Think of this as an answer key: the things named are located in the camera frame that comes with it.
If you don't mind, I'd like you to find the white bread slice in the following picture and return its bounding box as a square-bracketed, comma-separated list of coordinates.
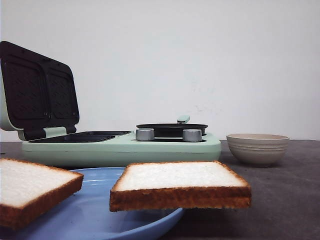
[0, 158, 84, 230]
[109, 160, 252, 212]

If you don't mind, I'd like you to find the beige ribbed ceramic bowl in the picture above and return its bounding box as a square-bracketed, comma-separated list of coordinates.
[226, 133, 290, 167]

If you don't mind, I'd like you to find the breakfast maker hinged lid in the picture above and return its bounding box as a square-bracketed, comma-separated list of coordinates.
[0, 41, 80, 141]

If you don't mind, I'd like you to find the mint green breakfast maker base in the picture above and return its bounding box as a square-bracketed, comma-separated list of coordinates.
[22, 132, 221, 168]

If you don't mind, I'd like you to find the black round frying pan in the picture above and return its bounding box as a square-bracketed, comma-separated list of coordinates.
[136, 115, 208, 138]

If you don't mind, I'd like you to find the left silver control knob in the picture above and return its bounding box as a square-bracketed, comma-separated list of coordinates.
[135, 128, 155, 141]

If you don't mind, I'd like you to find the silver control knob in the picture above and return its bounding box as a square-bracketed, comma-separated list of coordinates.
[135, 128, 155, 141]
[182, 129, 202, 143]

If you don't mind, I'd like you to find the right silver control knob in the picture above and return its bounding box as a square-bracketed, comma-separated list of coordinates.
[182, 129, 202, 143]

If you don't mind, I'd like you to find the blue plastic plate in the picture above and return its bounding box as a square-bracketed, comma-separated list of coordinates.
[0, 167, 184, 240]

